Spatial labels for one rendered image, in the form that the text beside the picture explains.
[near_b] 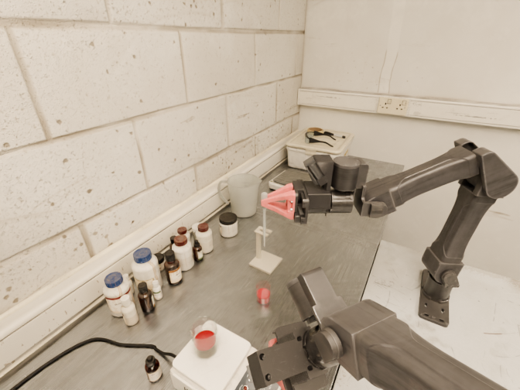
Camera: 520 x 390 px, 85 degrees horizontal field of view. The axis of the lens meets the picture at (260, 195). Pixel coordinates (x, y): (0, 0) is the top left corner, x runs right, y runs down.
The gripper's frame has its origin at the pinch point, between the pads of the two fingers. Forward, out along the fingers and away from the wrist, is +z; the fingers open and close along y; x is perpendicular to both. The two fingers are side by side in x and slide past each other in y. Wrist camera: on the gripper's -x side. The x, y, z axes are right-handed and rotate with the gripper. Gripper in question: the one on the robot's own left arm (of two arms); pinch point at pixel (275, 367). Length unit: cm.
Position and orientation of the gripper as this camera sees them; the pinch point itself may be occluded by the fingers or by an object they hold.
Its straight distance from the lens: 61.9
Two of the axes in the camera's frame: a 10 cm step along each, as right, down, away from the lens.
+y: 3.1, 7.9, -5.3
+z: -4.3, 6.2, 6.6
